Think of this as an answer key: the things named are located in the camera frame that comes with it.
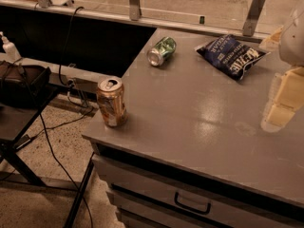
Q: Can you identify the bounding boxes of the dark bag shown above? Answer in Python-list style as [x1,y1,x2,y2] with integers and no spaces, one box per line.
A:
[0,61,50,108]

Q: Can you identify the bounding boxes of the blue chip bag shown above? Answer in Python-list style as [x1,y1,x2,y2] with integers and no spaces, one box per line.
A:
[195,34,267,81]

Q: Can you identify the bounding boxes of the white spray bottle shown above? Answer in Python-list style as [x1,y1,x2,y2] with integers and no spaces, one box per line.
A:
[0,31,21,62]

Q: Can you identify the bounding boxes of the metal railing post middle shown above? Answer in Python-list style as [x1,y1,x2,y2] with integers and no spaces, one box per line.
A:
[129,0,142,21]

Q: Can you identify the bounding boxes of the black drawer handle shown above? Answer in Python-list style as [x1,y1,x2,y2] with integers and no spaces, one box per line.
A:
[173,192,212,216]

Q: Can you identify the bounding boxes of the grey drawer cabinet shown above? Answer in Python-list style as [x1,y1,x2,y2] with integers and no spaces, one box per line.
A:
[85,32,304,228]

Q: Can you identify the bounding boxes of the green soda can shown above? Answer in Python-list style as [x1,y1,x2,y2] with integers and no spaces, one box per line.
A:
[146,37,177,67]

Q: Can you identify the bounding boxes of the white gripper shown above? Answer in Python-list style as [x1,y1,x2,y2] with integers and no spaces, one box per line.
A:
[258,0,304,133]

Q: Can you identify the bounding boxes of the gold soda can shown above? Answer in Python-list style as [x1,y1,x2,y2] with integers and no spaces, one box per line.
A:
[96,76,127,127]

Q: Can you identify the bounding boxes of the metal railing post right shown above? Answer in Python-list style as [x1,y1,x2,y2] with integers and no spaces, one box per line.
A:
[242,0,266,37]

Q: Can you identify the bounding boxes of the black power cable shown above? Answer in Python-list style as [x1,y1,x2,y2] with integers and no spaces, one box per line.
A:
[6,6,96,228]

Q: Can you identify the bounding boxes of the black side table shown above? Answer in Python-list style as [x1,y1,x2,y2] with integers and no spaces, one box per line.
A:
[0,85,93,228]

